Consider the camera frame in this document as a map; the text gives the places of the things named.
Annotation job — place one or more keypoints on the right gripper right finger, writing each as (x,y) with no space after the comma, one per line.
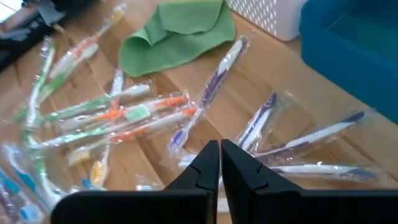
(248,186)

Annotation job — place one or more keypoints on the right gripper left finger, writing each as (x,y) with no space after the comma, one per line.
(202,174)

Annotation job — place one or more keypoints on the purple white toothbrush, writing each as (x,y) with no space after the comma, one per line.
(217,82)
(314,135)
(186,160)
(258,121)
(326,170)

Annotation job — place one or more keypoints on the orange white toothbrush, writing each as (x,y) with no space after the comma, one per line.
(84,46)
(169,102)

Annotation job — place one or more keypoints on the green packaged toothbrush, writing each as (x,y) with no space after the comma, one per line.
(152,126)

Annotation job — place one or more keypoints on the yellow white wrapped toothbrush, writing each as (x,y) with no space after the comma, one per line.
(117,85)

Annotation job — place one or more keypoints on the green cloth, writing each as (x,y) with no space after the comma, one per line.
(177,40)

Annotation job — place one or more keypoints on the blue plastic bin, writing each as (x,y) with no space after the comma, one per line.
(351,56)

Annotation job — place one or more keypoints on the white perforated basket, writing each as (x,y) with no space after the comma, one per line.
(267,15)

